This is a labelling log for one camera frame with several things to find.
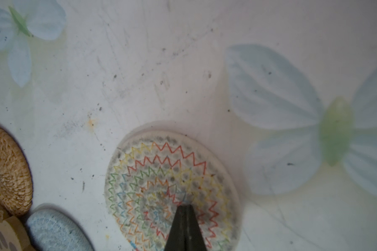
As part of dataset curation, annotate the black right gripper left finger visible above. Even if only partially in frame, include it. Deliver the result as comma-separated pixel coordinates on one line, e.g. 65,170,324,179
164,205,185,251

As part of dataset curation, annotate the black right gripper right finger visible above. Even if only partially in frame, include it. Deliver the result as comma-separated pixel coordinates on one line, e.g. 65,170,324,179
184,205,207,251

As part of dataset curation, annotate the multicolour zigzag round coaster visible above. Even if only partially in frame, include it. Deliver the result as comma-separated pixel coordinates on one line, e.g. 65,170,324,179
104,131,242,251

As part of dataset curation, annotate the grey-blue woven round coaster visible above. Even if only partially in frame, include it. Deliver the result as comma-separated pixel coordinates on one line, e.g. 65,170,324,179
26,208,93,251

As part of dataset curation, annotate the cork paw print coaster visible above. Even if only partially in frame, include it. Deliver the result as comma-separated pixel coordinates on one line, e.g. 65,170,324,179
0,206,35,251

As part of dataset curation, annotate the woven rattan round coaster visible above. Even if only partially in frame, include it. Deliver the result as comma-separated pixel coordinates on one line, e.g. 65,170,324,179
0,127,33,216

